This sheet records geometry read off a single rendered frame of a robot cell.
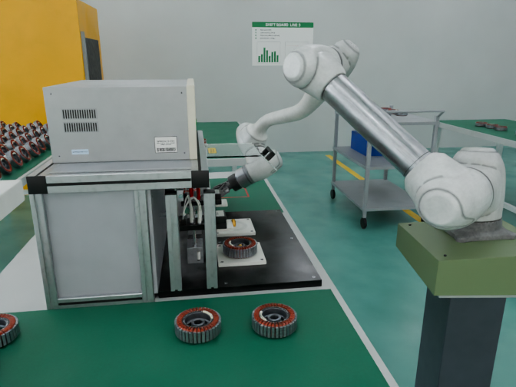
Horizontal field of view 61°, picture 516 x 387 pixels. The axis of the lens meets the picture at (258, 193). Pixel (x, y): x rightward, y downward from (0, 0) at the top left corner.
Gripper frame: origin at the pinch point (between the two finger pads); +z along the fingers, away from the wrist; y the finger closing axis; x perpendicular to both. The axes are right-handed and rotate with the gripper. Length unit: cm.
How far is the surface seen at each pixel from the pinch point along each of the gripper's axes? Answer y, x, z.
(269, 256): -56, -16, -26
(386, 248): 124, -129, -68
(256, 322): -96, -13, -23
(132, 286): -81, 5, 6
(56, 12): 265, 178, 92
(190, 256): -62, -1, -5
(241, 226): -32.8, -9.5, -17.6
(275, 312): -90, -17, -26
